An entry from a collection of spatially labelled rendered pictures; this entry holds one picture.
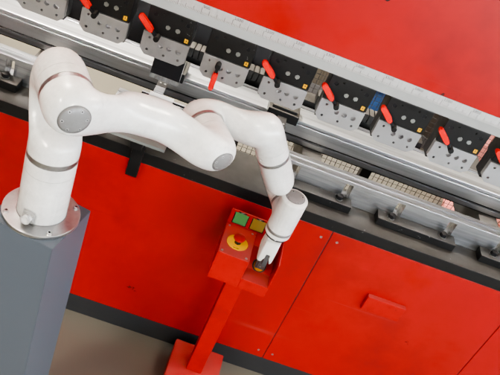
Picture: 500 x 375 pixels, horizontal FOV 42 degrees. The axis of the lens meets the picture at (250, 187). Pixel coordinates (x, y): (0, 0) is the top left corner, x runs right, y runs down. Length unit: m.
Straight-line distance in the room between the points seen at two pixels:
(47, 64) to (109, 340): 1.52
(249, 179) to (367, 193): 0.42
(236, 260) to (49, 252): 0.68
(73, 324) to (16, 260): 1.09
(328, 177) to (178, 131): 0.87
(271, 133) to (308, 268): 0.84
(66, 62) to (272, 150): 0.58
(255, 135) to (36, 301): 0.70
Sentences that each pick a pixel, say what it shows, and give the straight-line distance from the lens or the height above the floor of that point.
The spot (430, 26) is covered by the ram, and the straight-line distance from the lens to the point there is 2.06.
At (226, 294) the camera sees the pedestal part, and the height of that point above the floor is 0.56.
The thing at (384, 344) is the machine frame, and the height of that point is 0.40.
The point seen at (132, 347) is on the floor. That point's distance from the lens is 2.77.
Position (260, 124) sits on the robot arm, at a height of 1.33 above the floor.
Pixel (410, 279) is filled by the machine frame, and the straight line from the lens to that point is 2.45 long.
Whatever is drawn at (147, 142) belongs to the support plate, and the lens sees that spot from 2.05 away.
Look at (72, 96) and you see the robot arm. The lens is 1.40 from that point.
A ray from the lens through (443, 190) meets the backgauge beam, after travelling 2.69.
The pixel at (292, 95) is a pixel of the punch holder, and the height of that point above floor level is 1.21.
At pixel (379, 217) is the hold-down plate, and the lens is 2.35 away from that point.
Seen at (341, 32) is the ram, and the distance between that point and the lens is 2.05.
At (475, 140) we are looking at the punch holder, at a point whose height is 1.29.
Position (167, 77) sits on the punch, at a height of 1.09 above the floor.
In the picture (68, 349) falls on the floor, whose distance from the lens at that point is 2.71.
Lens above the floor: 2.16
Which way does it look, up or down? 35 degrees down
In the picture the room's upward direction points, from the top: 24 degrees clockwise
